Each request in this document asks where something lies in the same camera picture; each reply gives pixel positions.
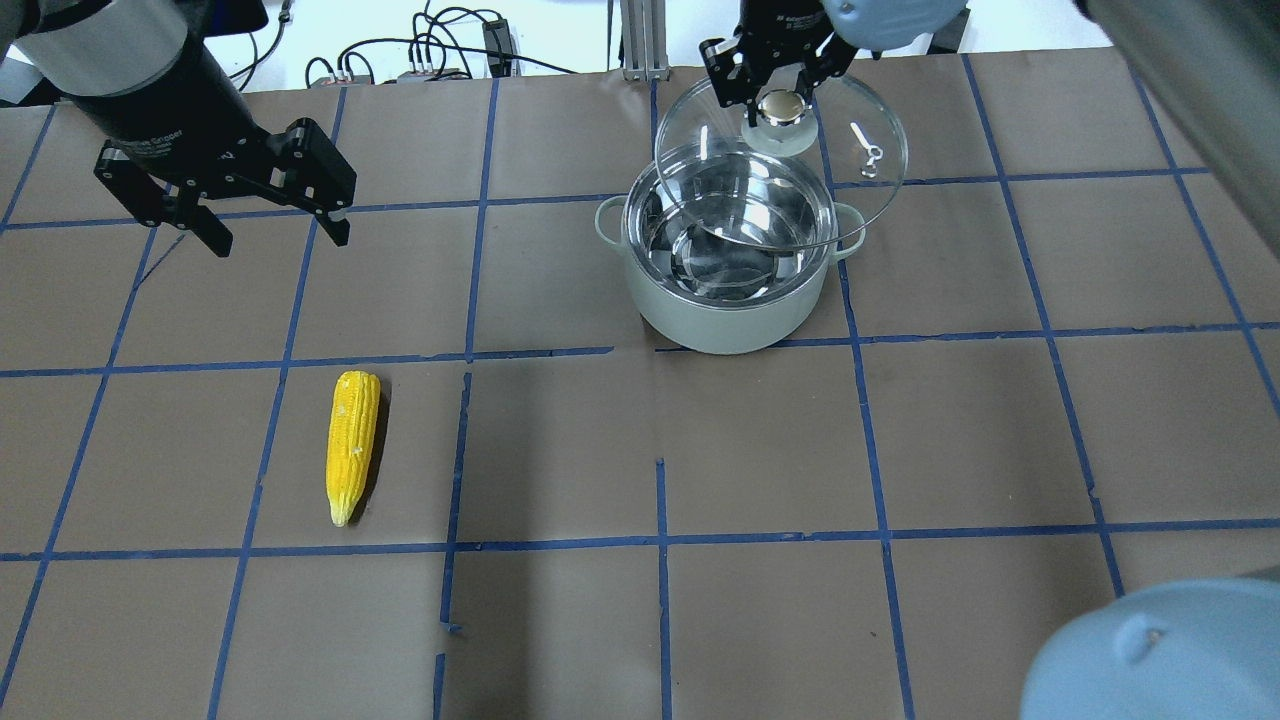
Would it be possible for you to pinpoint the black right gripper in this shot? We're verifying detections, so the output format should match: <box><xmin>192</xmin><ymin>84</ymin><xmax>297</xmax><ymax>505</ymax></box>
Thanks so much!
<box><xmin>699</xmin><ymin>1</ymin><xmax>856</xmax><ymax>126</ymax></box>

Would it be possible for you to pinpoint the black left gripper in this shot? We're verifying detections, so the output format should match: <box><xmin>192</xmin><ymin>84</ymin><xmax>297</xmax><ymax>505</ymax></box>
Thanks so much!
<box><xmin>61</xmin><ymin>28</ymin><xmax>357</xmax><ymax>258</ymax></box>

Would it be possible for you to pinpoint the glass pot lid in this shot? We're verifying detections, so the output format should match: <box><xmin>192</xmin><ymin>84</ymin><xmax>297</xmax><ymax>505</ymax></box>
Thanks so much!
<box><xmin>653</xmin><ymin>65</ymin><xmax>910</xmax><ymax>258</ymax></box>

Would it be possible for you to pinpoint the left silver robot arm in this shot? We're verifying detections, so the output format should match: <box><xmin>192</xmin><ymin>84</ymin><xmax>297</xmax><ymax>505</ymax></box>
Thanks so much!
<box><xmin>6</xmin><ymin>1</ymin><xmax>357</xmax><ymax>258</ymax></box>

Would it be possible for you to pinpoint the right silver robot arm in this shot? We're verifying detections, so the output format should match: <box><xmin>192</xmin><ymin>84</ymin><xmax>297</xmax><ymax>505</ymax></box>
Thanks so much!
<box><xmin>660</xmin><ymin>47</ymin><xmax>1277</xmax><ymax>719</ymax></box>

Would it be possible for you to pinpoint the yellow corn cob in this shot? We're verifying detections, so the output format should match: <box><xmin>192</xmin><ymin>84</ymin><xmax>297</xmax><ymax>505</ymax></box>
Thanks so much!
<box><xmin>325</xmin><ymin>370</ymin><xmax>381</xmax><ymax>527</ymax></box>

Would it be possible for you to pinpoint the pale green cooking pot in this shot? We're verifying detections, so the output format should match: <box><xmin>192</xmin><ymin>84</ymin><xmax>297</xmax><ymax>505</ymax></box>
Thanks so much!
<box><xmin>593</xmin><ymin>142</ymin><xmax>867</xmax><ymax>355</ymax></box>

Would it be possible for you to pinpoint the black power adapter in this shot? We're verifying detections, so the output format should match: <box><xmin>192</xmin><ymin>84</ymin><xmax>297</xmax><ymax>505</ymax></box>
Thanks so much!
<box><xmin>481</xmin><ymin>19</ymin><xmax>515</xmax><ymax>78</ymax></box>

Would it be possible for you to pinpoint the aluminium frame post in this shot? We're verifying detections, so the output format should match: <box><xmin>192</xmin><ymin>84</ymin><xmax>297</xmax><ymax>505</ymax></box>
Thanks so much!
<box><xmin>620</xmin><ymin>1</ymin><xmax>671</xmax><ymax>82</ymax></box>

